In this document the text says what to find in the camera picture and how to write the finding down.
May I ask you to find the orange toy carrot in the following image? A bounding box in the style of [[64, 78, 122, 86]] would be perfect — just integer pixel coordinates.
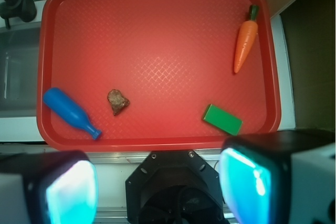
[[234, 5, 259, 73]]

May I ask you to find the black faucet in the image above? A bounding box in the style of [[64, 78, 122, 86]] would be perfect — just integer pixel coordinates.
[[1, 0, 37, 29]]

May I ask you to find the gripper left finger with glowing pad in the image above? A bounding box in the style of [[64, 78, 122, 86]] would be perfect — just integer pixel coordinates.
[[1, 151, 98, 223]]

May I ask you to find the grey metal sink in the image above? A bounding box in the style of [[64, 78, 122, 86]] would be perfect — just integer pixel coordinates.
[[1, 27, 40, 118]]

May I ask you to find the blue toy bottle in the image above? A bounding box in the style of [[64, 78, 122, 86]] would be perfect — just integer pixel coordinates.
[[43, 88, 102, 140]]

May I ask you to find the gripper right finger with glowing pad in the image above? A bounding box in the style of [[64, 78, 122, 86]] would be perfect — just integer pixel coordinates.
[[218, 129, 335, 223]]

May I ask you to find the brown rock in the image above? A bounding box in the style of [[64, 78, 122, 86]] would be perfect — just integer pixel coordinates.
[[107, 89, 130, 116]]

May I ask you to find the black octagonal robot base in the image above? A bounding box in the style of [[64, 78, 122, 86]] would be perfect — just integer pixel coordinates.
[[125, 151, 229, 223]]

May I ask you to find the green rectangular block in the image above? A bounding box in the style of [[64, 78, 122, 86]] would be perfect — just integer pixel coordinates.
[[202, 104, 243, 136]]

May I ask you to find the red plastic tray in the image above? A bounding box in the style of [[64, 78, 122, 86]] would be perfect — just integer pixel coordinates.
[[37, 0, 281, 152]]

